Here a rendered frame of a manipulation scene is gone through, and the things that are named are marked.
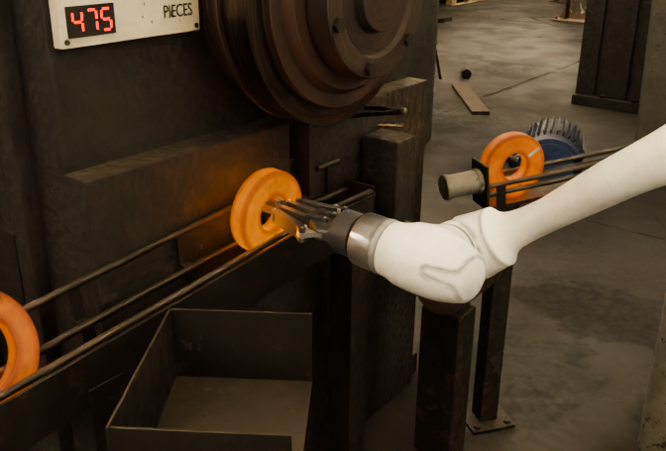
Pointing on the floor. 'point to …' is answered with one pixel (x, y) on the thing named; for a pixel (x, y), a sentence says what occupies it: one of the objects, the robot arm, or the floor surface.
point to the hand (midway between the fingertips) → (268, 202)
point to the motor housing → (444, 373)
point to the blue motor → (556, 142)
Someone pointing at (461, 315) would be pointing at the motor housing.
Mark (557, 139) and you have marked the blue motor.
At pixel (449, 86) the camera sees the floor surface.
